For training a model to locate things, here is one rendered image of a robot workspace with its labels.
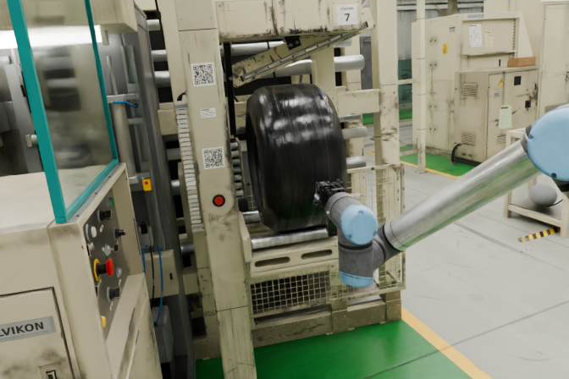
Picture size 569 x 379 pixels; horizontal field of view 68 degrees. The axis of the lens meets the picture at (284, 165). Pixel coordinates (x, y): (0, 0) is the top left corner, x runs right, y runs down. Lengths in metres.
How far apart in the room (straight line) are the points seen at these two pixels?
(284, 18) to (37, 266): 1.28
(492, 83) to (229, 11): 4.57
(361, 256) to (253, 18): 1.06
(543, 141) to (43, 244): 0.90
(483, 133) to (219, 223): 4.77
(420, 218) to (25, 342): 0.90
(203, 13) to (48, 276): 0.94
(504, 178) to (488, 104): 4.91
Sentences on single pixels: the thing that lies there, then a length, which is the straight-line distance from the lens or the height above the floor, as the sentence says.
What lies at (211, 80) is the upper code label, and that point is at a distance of 1.49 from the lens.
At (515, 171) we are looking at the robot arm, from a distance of 1.03.
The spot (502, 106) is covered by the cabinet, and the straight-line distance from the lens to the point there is 6.09.
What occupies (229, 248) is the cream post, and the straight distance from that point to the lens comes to 1.62.
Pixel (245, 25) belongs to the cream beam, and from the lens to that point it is 1.77.
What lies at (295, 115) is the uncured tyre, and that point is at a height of 1.35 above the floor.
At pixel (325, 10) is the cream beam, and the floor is 1.72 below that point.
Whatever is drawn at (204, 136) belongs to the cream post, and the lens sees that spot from 1.50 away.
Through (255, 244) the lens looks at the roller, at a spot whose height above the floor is 0.90.
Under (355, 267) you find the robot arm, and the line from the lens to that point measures 1.11.
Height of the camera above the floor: 1.52
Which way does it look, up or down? 13 degrees down
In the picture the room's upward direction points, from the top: 5 degrees counter-clockwise
